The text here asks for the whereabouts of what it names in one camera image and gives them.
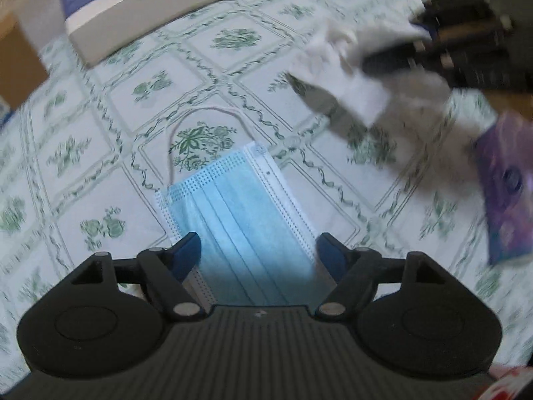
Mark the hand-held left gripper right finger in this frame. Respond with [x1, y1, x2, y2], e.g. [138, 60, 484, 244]
[314, 232, 448, 317]

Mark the red and white object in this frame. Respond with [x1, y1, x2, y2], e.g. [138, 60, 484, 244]
[475, 364, 527, 400]

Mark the purple tissue packet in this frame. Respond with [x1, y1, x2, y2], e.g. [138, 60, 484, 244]
[474, 112, 533, 266]

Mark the blue face mask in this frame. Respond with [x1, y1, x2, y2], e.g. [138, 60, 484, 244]
[155, 106, 319, 306]

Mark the white tissue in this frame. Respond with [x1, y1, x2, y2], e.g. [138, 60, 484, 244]
[287, 20, 455, 128]

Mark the small closed cardboard box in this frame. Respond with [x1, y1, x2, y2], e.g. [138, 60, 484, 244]
[0, 16, 49, 110]

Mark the green floral printed bed sheet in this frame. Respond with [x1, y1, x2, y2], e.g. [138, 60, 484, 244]
[0, 0, 533, 384]

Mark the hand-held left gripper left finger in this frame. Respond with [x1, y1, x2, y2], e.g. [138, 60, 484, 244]
[71, 232, 207, 321]

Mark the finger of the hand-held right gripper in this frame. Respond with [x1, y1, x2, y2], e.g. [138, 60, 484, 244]
[361, 44, 455, 78]
[410, 8, 447, 45]

